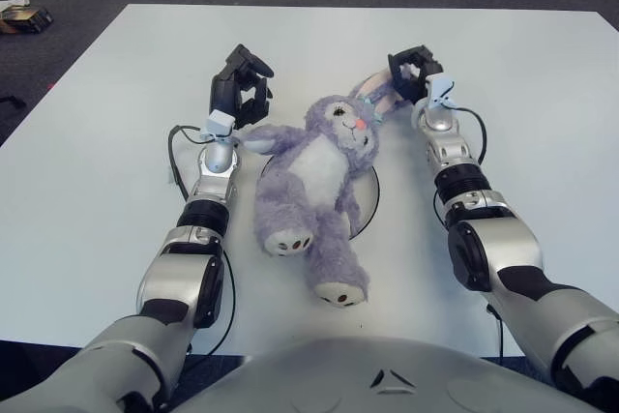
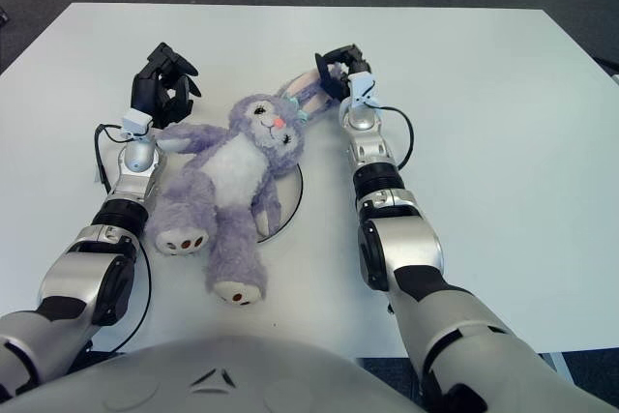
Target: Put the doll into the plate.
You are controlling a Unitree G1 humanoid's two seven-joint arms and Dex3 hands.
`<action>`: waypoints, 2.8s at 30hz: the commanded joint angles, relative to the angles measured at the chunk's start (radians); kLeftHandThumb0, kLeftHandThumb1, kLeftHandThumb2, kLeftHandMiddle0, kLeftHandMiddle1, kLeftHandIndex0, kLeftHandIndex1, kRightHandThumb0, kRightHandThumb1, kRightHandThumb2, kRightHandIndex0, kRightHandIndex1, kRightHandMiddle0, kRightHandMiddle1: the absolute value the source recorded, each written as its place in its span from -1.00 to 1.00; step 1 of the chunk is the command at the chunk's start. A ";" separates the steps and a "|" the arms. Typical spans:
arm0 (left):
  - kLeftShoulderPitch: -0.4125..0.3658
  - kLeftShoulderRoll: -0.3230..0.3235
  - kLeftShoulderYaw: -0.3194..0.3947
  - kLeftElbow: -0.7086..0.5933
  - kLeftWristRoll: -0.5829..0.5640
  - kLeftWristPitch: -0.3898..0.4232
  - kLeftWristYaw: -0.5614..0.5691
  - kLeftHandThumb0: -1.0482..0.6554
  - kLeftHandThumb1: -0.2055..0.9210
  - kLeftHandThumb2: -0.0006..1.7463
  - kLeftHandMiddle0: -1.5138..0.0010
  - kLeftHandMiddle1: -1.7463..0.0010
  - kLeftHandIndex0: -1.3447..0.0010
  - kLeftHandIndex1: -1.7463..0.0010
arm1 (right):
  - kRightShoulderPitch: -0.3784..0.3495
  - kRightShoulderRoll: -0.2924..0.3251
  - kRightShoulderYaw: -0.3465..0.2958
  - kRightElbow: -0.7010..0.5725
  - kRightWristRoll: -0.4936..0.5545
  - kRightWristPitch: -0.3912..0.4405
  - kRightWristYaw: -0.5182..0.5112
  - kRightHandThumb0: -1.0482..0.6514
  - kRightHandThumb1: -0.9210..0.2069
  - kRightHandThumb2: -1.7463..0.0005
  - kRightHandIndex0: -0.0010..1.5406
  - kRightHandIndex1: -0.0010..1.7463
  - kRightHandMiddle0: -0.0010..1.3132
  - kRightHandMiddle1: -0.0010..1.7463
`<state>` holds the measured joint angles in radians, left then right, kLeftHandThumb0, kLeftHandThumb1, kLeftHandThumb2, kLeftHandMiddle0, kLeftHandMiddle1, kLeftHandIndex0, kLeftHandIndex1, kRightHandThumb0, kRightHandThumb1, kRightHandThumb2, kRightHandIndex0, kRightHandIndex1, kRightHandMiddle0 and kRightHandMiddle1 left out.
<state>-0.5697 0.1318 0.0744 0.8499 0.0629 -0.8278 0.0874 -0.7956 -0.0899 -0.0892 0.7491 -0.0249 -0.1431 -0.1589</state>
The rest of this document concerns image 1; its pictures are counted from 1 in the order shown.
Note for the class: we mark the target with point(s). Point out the white crumpled paper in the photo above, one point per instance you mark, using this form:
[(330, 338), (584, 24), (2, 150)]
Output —
[(14, 2)]

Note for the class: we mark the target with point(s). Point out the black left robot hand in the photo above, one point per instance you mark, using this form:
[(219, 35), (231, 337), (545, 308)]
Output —
[(225, 94)]

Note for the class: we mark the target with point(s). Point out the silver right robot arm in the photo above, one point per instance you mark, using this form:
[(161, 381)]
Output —
[(503, 239)]

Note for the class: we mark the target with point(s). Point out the purple plush bunny doll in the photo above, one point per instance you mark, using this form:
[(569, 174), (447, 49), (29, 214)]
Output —
[(319, 161)]

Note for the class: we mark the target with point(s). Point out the grey robot torso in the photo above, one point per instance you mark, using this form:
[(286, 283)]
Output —
[(338, 374)]

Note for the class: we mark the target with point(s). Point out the dark brown box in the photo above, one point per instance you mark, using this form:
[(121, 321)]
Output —
[(26, 20)]

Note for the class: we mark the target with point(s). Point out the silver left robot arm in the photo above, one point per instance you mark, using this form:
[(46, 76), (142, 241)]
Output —
[(174, 277)]

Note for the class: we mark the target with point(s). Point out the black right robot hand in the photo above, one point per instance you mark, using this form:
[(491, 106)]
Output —
[(416, 89)]

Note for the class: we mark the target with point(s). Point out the white plate with black rim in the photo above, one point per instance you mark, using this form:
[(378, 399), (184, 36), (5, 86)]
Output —
[(368, 200)]

